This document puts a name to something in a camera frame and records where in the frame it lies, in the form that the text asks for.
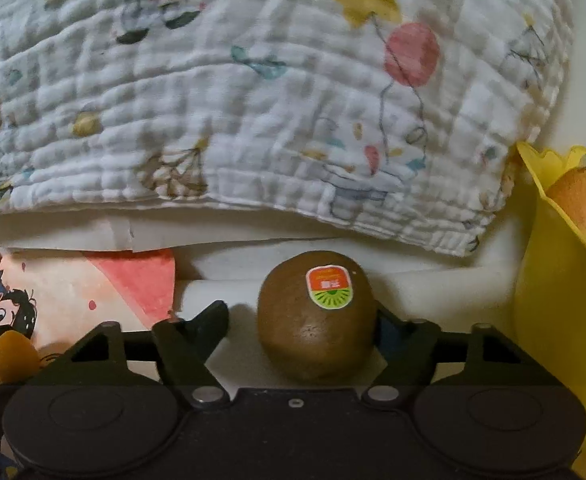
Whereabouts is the brown kiwi fruit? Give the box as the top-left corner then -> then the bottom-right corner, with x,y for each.
257,250 -> 378,385

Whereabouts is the colourful anime poster mat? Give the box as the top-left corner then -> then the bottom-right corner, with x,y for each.
0,246 -> 177,480

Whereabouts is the yellow plastic bowl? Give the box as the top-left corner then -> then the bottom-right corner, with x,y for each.
513,142 -> 586,452

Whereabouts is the white printed muslin blanket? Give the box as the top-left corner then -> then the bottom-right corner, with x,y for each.
0,0 -> 573,256

